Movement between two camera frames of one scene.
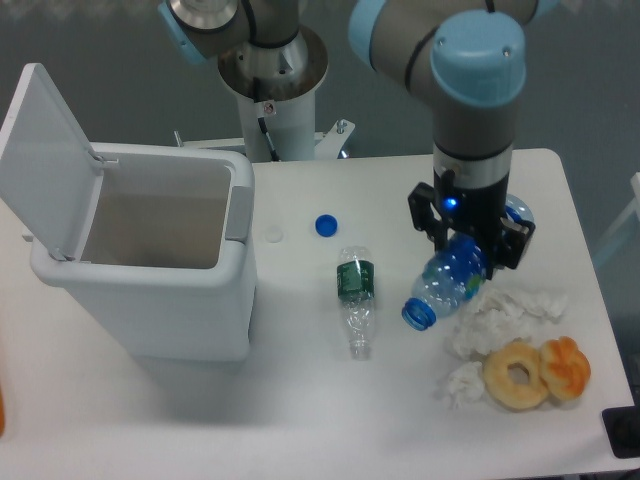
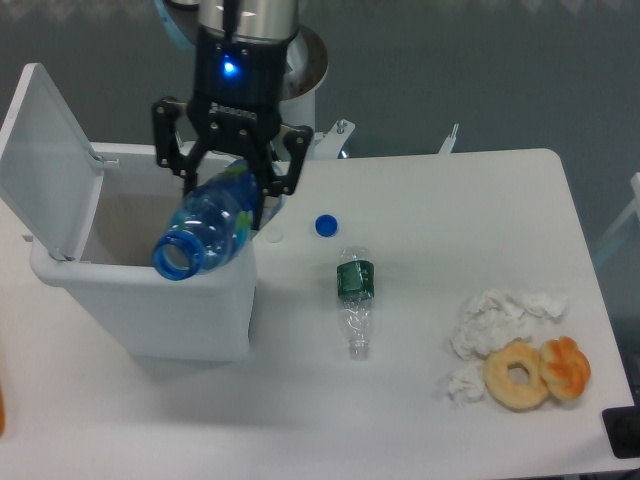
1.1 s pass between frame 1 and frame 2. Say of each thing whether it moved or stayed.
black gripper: moved
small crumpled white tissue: stayed
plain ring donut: stayed
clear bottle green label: stayed
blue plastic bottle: moved
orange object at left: stayed
